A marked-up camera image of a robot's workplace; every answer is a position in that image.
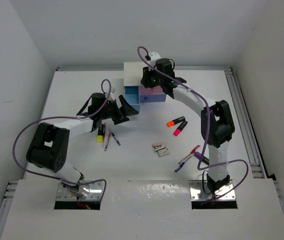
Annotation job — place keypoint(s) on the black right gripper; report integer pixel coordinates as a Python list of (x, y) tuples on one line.
[(147, 72)]

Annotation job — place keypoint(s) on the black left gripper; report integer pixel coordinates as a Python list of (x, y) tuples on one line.
[(125, 110)]

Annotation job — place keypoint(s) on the pink drawer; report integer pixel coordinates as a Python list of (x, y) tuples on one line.
[(150, 91)]

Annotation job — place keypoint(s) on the light blue drawer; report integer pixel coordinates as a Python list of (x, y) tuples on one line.
[(132, 96)]

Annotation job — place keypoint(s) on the yellow highlighter marker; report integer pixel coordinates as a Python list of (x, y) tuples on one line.
[(99, 138)]

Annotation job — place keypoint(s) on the pink stapler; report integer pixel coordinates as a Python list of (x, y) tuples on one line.
[(158, 146)]

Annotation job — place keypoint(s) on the orange highlighter marker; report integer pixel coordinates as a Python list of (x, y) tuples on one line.
[(175, 121)]

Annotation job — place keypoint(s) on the purple highlighter marker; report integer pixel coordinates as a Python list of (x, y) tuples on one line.
[(205, 160)]

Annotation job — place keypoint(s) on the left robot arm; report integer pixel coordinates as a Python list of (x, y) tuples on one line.
[(49, 146)]

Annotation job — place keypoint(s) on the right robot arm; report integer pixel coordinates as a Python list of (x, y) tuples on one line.
[(217, 125)]

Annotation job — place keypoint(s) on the red pen refill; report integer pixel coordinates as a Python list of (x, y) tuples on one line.
[(104, 132)]

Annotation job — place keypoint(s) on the blue pen refill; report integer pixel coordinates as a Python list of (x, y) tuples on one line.
[(115, 138)]

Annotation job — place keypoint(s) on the white drawer cabinet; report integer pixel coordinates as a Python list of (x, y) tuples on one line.
[(133, 72)]

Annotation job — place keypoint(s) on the pink pen refill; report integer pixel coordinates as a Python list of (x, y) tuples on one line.
[(107, 141)]

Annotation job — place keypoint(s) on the pink highlighter marker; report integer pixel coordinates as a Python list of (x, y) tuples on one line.
[(180, 128)]

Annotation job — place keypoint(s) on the blue gel pen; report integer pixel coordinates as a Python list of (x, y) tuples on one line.
[(182, 163)]

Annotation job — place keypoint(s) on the red gel pen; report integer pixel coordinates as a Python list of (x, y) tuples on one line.
[(189, 155)]

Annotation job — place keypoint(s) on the white front shelf board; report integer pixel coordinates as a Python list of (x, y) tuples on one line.
[(145, 210)]

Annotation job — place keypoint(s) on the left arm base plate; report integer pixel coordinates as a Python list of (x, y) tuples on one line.
[(88, 192)]

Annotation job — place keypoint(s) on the aluminium frame rail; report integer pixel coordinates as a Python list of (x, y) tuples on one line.
[(254, 156)]

